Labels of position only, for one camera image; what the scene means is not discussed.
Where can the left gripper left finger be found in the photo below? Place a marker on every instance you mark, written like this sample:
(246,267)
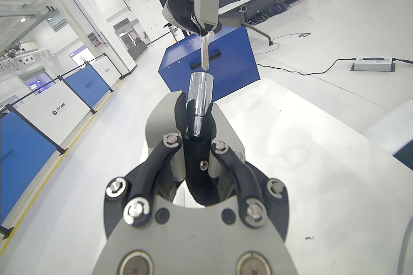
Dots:
(161,121)

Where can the grey power unit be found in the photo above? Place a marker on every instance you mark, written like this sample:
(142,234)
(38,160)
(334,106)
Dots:
(374,64)

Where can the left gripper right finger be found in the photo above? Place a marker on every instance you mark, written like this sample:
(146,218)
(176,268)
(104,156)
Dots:
(230,147)

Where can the floor socket plate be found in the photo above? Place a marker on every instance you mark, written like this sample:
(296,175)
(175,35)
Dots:
(305,34)

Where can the blue partition panel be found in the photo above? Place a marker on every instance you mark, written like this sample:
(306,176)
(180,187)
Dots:
(85,86)
(22,160)

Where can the potted plant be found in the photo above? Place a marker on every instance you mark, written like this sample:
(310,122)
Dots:
(146,38)

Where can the white desk with grey legs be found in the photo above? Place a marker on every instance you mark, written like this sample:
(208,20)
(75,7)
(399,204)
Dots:
(232,7)

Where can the blue metal cabinet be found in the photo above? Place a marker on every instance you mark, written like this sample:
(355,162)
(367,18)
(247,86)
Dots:
(232,63)

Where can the chrome cylinder padlock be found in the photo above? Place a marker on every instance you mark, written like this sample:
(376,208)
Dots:
(200,89)

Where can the white partition panel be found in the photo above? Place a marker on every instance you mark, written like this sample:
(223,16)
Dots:
(55,112)
(106,70)

